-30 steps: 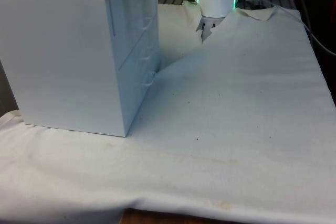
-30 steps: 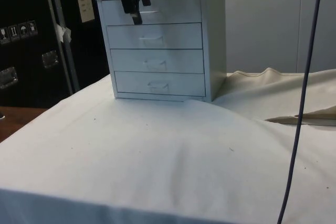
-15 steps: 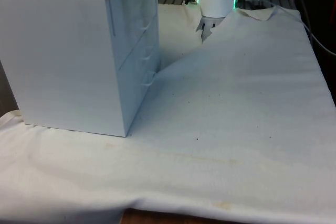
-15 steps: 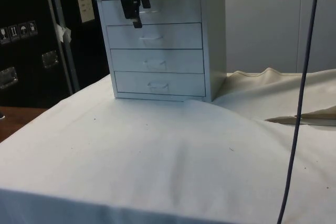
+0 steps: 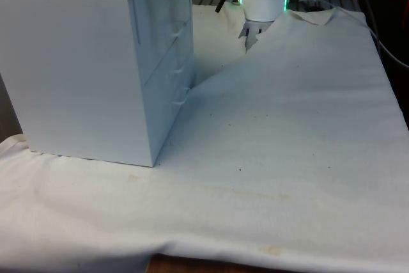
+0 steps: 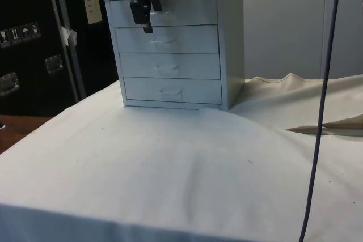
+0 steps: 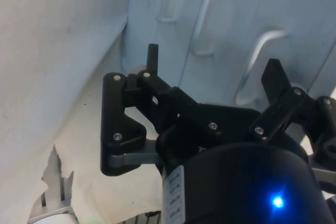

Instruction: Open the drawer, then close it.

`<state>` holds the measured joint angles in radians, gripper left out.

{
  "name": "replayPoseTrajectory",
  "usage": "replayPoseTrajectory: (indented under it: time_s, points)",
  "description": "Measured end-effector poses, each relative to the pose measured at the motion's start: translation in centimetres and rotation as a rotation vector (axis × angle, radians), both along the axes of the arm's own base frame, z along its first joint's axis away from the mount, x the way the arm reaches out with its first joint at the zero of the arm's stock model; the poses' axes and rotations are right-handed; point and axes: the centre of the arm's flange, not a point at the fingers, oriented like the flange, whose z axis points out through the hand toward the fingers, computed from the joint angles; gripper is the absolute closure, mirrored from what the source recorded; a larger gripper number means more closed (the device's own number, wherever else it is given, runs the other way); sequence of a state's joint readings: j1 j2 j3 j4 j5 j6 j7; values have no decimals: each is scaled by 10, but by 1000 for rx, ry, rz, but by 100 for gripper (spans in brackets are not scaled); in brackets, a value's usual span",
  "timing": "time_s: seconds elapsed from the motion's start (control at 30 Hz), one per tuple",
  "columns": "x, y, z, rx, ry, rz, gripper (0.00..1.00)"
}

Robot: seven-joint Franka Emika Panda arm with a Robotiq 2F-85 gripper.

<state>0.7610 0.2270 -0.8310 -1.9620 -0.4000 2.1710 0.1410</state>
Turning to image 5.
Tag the white chest of drawers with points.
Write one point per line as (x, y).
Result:
(80, 62)

